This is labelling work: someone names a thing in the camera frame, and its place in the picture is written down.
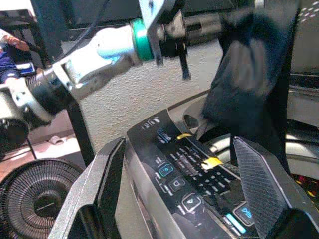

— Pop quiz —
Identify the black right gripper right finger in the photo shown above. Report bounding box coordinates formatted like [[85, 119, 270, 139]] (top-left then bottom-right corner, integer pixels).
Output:
[[230, 136, 319, 239]]

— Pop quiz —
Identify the black cloth garment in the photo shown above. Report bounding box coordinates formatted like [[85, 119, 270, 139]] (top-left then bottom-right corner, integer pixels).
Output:
[[200, 11, 294, 140]]

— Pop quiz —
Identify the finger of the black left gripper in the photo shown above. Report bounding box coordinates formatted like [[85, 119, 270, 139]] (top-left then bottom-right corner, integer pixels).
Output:
[[185, 13, 226, 33], [177, 42, 192, 81]]

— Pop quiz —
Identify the black floor fan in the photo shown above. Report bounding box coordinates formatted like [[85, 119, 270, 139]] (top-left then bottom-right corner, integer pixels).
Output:
[[0, 158, 87, 239]]

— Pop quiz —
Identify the grey top-load washing machine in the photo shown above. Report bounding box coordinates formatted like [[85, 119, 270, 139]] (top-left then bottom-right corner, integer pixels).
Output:
[[122, 87, 319, 239]]

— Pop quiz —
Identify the dark tinted washer lid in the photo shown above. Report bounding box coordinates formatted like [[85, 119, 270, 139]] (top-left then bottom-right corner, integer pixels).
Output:
[[274, 0, 319, 88]]

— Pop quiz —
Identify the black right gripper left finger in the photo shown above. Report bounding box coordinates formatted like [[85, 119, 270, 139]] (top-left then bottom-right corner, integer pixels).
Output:
[[48, 137, 127, 239]]

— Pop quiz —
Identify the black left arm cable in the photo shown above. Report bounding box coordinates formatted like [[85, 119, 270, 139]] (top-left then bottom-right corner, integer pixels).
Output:
[[81, 0, 111, 44]]

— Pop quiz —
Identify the black washer control panel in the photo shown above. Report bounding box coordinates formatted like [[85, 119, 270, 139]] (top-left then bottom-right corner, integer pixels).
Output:
[[126, 109, 265, 239]]

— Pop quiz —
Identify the pale left wrist camera mount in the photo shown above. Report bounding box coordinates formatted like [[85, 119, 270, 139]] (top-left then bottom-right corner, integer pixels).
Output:
[[138, 0, 180, 66]]

